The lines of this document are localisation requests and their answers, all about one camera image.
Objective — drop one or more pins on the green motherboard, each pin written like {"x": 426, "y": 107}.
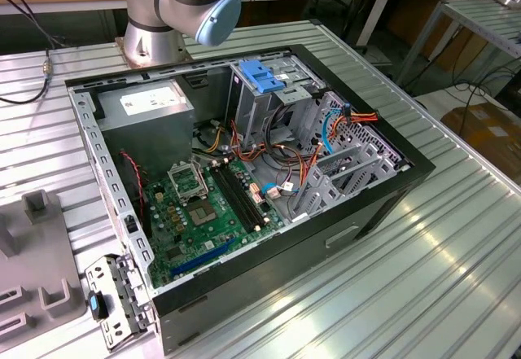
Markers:
{"x": 163, "y": 220}

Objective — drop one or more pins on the large flat cardboard box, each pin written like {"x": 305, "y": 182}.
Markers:
{"x": 488, "y": 131}

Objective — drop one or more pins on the black RAM slot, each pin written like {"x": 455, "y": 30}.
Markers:
{"x": 230, "y": 199}
{"x": 242, "y": 195}
{"x": 247, "y": 193}
{"x": 236, "y": 197}

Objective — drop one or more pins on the grey metal slot retainer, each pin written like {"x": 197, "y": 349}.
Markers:
{"x": 122, "y": 294}

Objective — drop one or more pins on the grey metal disk bay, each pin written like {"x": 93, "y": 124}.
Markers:
{"x": 321, "y": 196}

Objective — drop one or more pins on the small black case latch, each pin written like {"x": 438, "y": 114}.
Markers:
{"x": 130, "y": 224}

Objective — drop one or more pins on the grey metal drive cage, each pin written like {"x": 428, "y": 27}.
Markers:
{"x": 252, "y": 110}

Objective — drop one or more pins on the black open PC case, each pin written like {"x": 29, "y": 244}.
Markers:
{"x": 285, "y": 261}

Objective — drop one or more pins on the grey power supply unit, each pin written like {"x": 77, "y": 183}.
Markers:
{"x": 146, "y": 139}

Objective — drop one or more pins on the blue plastic drive latch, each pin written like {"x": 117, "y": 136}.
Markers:
{"x": 260, "y": 76}

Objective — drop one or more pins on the metal slat side table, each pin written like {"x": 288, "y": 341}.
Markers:
{"x": 488, "y": 21}

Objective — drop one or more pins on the black latch with blue button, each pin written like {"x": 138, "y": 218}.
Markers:
{"x": 97, "y": 306}

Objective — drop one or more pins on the CPU socket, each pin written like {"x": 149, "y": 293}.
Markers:
{"x": 202, "y": 212}

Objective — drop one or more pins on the grey parts rack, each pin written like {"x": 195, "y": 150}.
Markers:
{"x": 36, "y": 253}

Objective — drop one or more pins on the blue expansion slot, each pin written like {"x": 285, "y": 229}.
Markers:
{"x": 203, "y": 258}

